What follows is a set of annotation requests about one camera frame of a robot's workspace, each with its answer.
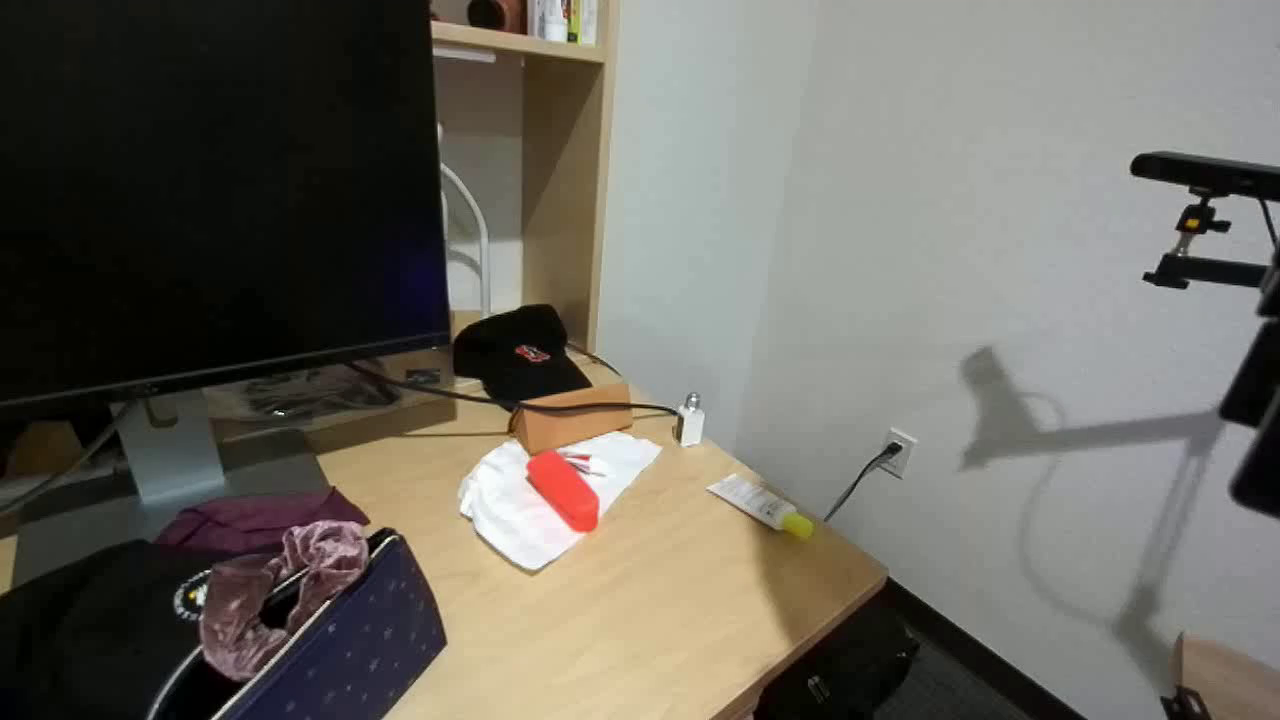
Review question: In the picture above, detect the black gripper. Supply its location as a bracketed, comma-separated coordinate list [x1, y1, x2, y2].
[1216, 261, 1280, 524]

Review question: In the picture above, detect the small white bottle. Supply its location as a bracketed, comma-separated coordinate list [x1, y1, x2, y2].
[676, 386, 710, 446]

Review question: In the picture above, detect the black bag under desk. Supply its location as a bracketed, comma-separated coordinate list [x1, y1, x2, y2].
[752, 599, 926, 720]

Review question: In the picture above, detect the red plastic object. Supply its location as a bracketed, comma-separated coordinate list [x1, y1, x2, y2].
[524, 446, 604, 536]

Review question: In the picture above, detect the navy dotted bag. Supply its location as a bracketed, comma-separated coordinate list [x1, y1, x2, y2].
[142, 524, 451, 720]

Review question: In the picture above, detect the dark flat patterned object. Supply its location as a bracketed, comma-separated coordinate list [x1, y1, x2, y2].
[235, 363, 403, 420]

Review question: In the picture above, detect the black stand clamp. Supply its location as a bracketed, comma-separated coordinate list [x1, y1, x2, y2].
[1156, 674, 1216, 720]

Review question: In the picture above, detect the white tube with yellow cap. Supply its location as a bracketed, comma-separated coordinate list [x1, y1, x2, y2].
[710, 471, 822, 543]

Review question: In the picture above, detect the brown wooden box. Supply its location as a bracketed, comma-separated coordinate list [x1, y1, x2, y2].
[507, 378, 641, 456]

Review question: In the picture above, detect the light wooden bookshelf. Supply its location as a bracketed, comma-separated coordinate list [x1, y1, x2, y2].
[427, 0, 625, 353]

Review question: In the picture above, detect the black baseball cap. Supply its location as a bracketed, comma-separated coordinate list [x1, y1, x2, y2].
[450, 299, 596, 410]

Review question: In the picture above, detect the white crumpled cloth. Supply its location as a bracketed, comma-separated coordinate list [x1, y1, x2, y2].
[456, 428, 668, 575]

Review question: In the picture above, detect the white shelf bottle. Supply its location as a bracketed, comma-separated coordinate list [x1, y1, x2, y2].
[529, 0, 574, 44]

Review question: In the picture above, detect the dark round shelf item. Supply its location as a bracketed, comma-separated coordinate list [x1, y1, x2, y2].
[464, 0, 531, 37]

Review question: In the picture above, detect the purple cloth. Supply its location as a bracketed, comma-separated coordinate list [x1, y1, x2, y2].
[151, 485, 376, 561]

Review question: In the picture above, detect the pink velvet scrunchie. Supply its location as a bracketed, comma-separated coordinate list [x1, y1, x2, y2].
[196, 514, 376, 683]

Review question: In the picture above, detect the black computer monitor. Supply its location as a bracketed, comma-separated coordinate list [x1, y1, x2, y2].
[0, 0, 451, 410]

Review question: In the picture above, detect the silver monitor stand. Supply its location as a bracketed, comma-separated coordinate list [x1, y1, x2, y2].
[0, 386, 332, 593]

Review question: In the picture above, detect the black fabric bundle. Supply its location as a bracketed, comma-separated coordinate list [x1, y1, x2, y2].
[0, 536, 230, 720]

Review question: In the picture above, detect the white wall outlet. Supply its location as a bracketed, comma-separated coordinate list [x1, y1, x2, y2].
[886, 422, 926, 485]

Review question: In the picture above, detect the black plug cable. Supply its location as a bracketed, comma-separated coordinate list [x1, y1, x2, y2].
[822, 442, 910, 529]

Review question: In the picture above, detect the white wire frame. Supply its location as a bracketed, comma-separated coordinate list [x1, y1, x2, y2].
[438, 125, 498, 320]

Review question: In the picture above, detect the black desk cable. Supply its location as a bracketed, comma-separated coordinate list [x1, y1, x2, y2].
[349, 348, 689, 422]

